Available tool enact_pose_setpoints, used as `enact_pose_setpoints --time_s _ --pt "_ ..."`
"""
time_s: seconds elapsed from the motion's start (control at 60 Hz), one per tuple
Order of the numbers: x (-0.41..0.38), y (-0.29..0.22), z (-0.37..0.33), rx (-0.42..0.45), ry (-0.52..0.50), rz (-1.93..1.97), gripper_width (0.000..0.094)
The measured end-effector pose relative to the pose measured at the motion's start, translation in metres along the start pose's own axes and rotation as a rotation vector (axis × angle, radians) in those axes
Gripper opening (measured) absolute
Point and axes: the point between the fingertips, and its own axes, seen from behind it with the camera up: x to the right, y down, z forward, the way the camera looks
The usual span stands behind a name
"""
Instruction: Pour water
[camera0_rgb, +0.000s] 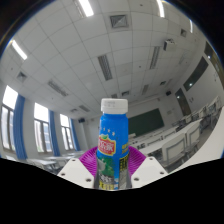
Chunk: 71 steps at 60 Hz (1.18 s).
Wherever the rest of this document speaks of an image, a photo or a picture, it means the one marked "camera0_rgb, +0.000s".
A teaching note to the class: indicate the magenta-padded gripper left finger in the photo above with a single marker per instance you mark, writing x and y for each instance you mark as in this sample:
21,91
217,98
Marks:
75,171

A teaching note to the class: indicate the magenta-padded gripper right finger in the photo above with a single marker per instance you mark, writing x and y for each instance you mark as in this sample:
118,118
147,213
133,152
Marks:
150,170

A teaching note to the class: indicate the blue white-capped drink bottle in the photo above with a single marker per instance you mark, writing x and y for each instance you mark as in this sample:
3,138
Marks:
112,136

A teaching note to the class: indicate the group of classroom desks and chairs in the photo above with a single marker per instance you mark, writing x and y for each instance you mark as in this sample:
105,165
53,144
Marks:
180,143

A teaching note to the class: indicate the bright window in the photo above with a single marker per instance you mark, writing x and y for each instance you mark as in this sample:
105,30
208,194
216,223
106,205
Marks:
7,120
66,131
42,128

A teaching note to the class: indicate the green chalkboard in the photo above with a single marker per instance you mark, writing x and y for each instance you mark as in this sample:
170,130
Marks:
146,121

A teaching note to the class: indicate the dark door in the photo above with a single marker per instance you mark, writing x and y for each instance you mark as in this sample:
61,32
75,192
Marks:
183,101

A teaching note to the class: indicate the dark high window strip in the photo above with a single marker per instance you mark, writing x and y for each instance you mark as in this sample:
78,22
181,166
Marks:
196,73

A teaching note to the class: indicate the group of ceiling lights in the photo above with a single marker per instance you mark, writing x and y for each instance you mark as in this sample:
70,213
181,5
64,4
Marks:
105,66

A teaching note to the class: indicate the ceiling projector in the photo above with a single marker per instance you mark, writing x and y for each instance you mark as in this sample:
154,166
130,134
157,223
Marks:
169,44

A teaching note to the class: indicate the black wall speaker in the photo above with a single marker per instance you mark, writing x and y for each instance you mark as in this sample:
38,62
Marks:
168,93
81,120

